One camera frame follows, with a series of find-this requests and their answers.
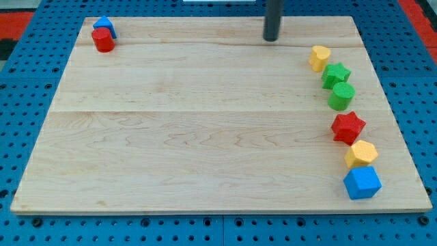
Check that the yellow heart block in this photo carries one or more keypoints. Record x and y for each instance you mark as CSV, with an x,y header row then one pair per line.
x,y
319,57

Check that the light wooden board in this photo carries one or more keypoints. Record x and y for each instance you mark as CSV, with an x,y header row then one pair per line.
x,y
202,116

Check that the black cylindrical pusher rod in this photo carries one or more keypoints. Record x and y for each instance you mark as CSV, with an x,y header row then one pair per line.
x,y
272,20

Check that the green cylinder block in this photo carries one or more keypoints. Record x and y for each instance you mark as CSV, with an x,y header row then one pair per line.
x,y
341,96

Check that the green star block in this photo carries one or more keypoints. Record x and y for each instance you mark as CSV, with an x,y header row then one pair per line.
x,y
334,73

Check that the red star block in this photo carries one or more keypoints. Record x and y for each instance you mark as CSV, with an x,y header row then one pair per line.
x,y
347,127

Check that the red cylinder block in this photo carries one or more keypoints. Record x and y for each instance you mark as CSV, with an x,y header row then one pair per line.
x,y
103,40

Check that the yellow hexagon block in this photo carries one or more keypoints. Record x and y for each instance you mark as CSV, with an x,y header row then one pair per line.
x,y
360,154

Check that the blue triangle block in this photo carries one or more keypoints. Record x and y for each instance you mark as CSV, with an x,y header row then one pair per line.
x,y
104,22

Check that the blue cube block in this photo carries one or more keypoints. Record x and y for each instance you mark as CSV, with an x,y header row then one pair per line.
x,y
362,182

